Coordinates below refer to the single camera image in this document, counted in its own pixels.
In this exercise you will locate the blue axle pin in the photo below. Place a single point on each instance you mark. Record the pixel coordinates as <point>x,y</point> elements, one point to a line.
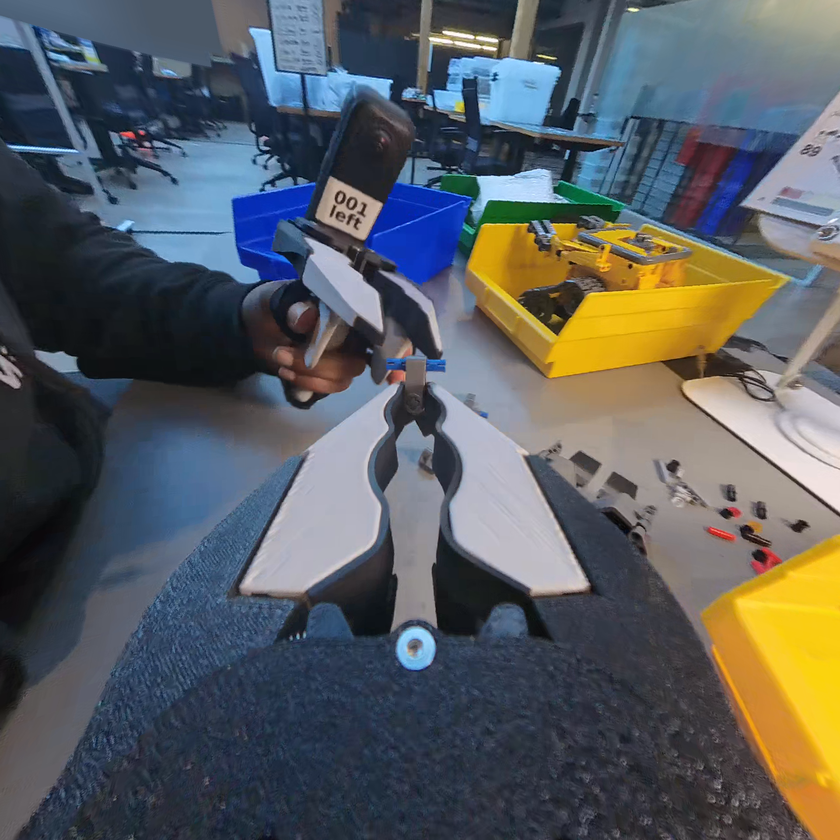
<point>415,364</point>

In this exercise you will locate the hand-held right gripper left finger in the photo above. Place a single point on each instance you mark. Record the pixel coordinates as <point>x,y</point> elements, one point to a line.
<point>321,525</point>

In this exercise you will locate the yellow storage bin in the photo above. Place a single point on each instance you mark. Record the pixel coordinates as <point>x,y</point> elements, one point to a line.
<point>623,328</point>

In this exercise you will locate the green storage bin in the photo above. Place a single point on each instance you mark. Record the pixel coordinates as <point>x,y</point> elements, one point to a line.
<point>538,210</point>

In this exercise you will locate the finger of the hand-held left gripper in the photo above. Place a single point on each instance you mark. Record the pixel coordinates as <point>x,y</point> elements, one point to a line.
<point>344,289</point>
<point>417,308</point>

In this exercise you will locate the grey toy robot head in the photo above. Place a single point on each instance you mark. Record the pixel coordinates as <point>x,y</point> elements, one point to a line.
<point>604,485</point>

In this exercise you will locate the blue storage bin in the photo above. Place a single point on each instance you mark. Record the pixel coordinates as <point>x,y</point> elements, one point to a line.
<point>407,229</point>

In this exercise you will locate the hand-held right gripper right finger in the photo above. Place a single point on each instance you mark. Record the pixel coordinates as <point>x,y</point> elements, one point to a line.
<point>512,525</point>

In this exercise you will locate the sign on black stand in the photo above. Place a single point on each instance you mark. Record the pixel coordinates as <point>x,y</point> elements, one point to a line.
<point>298,33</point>

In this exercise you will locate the person's left forearm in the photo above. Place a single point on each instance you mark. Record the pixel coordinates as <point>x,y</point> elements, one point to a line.
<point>131,295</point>

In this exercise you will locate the white board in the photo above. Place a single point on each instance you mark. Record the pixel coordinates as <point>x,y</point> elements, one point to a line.
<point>761,420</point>

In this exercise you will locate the white storage crate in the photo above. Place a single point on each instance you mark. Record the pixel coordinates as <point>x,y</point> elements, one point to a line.
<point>518,88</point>

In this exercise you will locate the instruction booklet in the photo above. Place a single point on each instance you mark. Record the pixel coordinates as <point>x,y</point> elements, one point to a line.
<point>800,177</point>

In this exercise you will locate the clear plastic bin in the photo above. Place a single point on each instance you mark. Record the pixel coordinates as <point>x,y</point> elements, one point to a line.
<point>315,85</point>

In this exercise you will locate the whiteboard on stand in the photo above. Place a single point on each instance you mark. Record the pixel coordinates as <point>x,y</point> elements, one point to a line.
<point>52,98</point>

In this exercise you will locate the scattered small building pieces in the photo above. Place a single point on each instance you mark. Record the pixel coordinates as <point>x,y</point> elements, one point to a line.
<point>722,518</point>

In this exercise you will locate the bubble wrap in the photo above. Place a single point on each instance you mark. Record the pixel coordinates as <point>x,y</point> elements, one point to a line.
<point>512,190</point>

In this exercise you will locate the yellow toy robot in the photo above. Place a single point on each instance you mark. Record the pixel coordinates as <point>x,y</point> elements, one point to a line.
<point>604,262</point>

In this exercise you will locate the black office chair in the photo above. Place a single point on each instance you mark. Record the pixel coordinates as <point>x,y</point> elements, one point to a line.
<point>124,131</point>
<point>262,118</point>
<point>459,131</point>

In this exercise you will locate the yellow bin with dividers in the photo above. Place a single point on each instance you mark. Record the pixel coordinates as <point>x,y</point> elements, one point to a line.
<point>781,689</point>

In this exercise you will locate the rack of coloured bins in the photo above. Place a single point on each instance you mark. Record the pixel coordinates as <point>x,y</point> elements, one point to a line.
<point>709,177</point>

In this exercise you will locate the grey desk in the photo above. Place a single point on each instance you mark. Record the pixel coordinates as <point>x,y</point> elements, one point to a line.
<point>197,459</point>

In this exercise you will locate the small grey two-hole connector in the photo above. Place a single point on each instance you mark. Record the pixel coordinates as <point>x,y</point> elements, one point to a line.
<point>413,380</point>

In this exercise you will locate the background wooden table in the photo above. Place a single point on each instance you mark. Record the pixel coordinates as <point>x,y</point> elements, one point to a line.
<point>544,134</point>

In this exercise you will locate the person's left hand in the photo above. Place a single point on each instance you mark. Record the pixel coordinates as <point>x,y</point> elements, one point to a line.
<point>289,341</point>

